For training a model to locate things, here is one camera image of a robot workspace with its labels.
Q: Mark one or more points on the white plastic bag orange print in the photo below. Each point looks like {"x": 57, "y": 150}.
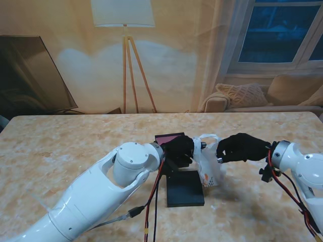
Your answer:
{"x": 210, "y": 164}

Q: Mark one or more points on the black gift box pink inside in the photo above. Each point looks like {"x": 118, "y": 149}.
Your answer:
{"x": 166, "y": 138}

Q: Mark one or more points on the white zip tie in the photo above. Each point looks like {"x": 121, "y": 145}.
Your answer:
{"x": 38, "y": 199}

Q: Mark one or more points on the knitted beige cushion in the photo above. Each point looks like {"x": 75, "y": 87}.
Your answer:
{"x": 242, "y": 94}

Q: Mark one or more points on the black gift box lid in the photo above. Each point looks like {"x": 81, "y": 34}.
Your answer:
{"x": 184, "y": 194}

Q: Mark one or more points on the window with white frame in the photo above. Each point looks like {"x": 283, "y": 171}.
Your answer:
{"x": 272, "y": 32}

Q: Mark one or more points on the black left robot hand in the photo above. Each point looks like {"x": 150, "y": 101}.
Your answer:
{"x": 180, "y": 150}

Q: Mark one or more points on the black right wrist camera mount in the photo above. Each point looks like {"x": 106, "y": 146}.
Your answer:
{"x": 267, "y": 174}

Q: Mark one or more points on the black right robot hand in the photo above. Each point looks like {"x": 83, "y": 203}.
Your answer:
{"x": 242, "y": 148}

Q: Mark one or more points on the tripod floor lamp white shade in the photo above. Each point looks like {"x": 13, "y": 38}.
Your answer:
{"x": 123, "y": 12}

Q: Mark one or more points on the sheer beige curtain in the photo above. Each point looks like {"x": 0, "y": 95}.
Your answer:
{"x": 219, "y": 37}

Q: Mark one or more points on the tan plain cushion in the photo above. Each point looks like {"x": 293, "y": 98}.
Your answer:
{"x": 315, "y": 99}
{"x": 285, "y": 90}

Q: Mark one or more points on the beige sofa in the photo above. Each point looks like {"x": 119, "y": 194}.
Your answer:
{"x": 214, "y": 100}

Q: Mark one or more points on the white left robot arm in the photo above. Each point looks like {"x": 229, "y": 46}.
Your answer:
{"x": 101, "y": 191}

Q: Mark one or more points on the black flat television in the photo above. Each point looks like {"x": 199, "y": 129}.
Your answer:
{"x": 25, "y": 75}

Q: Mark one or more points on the dark grey chair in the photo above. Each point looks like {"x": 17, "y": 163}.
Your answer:
{"x": 2, "y": 122}

